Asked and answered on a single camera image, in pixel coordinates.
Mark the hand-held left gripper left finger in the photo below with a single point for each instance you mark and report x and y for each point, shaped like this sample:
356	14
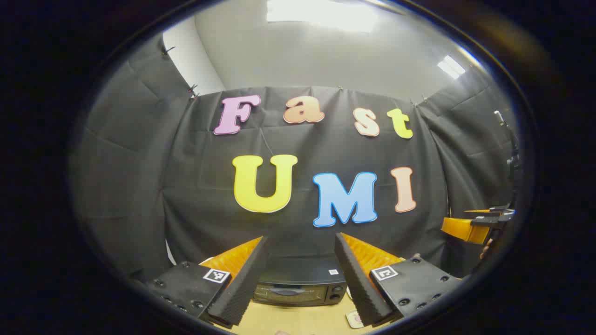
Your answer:
247	284

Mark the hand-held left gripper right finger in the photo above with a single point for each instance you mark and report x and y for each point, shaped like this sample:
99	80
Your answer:
356	284

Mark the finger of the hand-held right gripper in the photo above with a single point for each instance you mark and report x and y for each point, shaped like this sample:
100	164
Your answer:
463	229
479	211

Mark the cream square plate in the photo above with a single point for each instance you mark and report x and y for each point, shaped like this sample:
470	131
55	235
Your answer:
353	324

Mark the black electric oven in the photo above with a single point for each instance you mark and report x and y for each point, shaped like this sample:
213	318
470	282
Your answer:
302	279

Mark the black backdrop cloth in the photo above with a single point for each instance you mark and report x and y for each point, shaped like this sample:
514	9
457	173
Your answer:
186	177

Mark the small ceiling light panel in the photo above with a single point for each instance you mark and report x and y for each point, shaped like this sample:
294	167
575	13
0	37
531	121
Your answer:
450	66

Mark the large ceiling light panel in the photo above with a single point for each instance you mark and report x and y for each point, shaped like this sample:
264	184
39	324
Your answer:
321	14

